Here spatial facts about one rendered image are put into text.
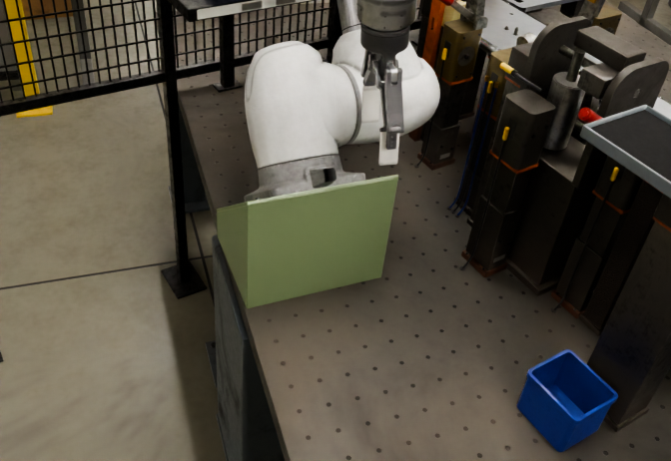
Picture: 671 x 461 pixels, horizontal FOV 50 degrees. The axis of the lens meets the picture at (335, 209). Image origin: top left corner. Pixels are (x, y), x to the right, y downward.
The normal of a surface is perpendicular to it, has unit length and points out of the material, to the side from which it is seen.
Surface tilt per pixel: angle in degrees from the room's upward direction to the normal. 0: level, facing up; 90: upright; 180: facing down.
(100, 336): 0
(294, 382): 0
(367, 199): 90
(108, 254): 0
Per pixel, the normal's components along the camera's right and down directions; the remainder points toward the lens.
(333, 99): 0.51, -0.06
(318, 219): 0.37, 0.61
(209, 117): 0.08, -0.77
